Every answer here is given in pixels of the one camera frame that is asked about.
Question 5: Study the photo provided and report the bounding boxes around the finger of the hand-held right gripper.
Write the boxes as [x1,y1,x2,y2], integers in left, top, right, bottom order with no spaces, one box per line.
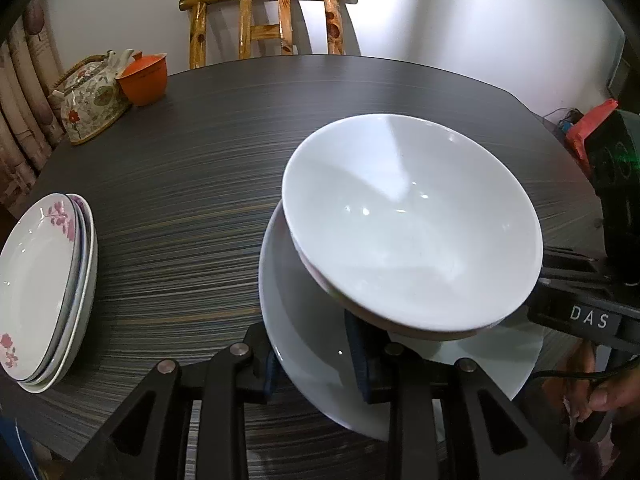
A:
[537,246,609,291]

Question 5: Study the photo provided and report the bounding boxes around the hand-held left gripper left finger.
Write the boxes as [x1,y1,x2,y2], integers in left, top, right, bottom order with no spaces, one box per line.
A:
[70,322,283,480]

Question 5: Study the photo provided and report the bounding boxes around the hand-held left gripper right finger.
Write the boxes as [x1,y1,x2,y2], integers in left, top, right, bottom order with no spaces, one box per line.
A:
[344,310,573,480]

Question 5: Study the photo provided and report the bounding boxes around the white ceramic plate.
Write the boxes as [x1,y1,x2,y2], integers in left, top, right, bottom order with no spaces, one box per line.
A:
[258,200,545,444]

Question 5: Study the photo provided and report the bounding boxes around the small white floral bowl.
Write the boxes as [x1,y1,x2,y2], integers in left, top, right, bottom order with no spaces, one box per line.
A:
[281,113,544,342]

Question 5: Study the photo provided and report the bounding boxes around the stack of floral plates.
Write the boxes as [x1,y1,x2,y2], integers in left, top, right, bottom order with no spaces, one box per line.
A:
[17,197,100,395]

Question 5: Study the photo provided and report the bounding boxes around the large white floral plate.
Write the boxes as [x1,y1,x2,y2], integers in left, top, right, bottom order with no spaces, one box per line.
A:
[0,192,84,382]

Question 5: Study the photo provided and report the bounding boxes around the person's right hand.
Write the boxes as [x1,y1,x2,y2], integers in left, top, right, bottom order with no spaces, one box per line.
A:
[565,345,640,427]

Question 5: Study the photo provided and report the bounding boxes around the red plastic object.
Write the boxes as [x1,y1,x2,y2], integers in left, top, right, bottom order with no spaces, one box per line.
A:
[566,99,620,162]

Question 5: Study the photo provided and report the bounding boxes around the orange ceramic cup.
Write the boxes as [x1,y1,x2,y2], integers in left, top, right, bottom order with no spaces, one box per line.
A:
[116,51,169,107]

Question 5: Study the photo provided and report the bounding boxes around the floral ceramic teapot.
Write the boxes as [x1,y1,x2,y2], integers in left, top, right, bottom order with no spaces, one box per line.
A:
[50,49,136,147]

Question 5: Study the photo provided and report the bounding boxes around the beige patterned curtain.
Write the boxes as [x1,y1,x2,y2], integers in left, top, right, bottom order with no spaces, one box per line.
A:
[0,0,69,217]

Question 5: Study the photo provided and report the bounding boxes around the tangled thin wires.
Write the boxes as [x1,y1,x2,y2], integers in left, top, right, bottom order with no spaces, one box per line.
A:
[542,107,584,135]

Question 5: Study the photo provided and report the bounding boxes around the black cable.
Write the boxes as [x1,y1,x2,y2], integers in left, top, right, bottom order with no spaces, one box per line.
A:
[525,360,636,386]

